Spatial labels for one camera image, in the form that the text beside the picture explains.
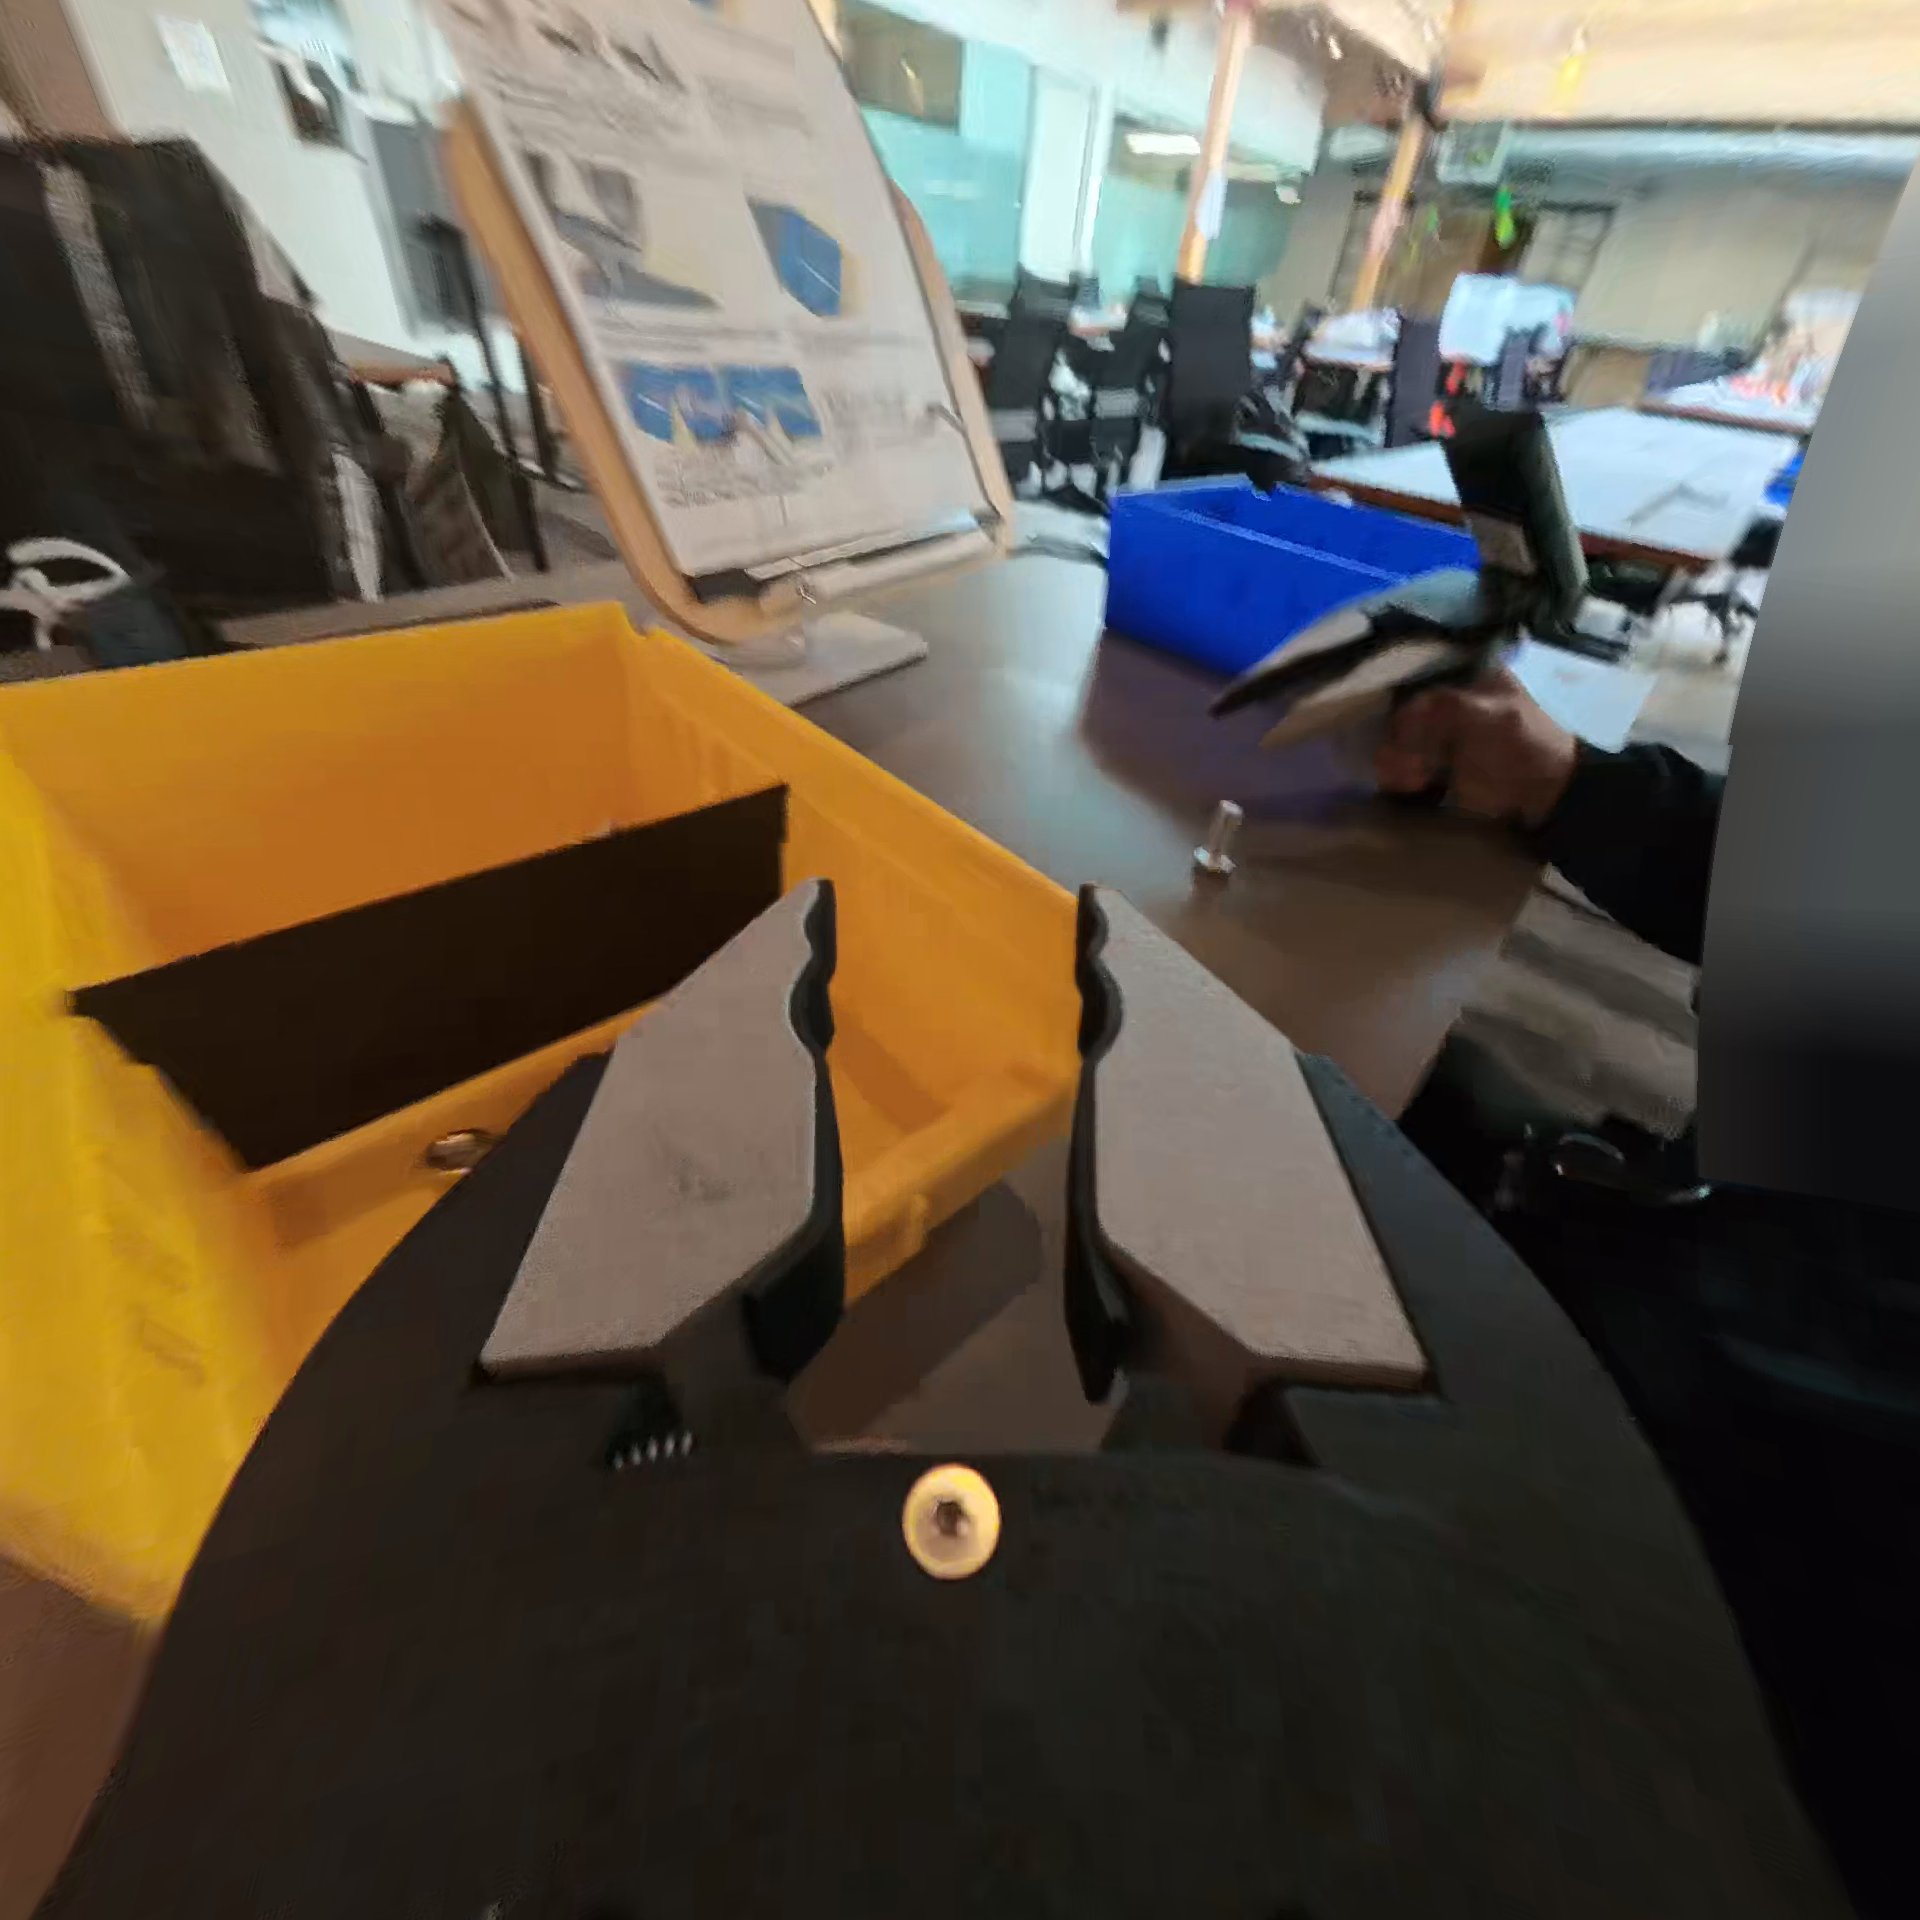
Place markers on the printed instruction sheet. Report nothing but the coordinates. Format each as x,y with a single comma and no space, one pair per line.
706,271

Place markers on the black office chair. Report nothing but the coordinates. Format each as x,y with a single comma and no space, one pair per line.
1207,375
1413,375
1027,370

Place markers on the white work table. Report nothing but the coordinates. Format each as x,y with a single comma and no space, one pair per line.
1636,481

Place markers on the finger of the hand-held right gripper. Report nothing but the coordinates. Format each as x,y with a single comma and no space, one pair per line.
1306,653
1359,693

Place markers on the silver bolt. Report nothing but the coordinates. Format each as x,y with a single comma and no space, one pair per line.
1220,839

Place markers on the yellow plastic bin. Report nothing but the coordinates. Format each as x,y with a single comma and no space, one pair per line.
375,722

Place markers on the wooden document stand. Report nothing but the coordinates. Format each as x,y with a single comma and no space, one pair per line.
676,586

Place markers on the person's right hand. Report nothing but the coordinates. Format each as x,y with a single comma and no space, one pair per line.
1477,750

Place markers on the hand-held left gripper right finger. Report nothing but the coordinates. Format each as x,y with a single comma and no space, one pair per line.
1230,1201

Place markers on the grey bag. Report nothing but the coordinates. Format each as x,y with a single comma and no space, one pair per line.
442,487

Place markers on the blue plastic bin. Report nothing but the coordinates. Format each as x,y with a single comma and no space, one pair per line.
1201,586

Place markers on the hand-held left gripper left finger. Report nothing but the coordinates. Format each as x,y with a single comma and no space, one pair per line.
676,1171

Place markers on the black bin divider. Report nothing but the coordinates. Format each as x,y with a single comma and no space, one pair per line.
421,962

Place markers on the person's right forearm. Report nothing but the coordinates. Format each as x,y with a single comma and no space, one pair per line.
1636,839

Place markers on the black jacket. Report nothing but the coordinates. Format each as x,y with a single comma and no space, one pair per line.
149,389

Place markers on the person's lap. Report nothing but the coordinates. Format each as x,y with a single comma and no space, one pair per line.
1725,1426

